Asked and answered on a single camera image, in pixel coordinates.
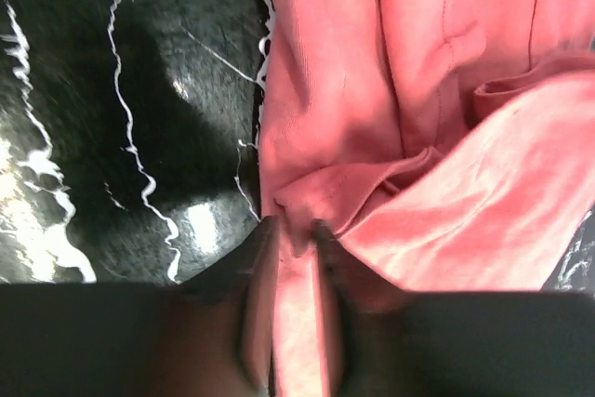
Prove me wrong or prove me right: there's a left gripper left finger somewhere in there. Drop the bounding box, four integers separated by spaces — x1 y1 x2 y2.
1 217 278 396

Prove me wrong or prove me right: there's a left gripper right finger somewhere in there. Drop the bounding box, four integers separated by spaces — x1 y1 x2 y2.
312 220 594 396

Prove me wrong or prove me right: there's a salmon pink t-shirt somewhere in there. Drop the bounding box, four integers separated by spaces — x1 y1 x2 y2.
258 0 594 396

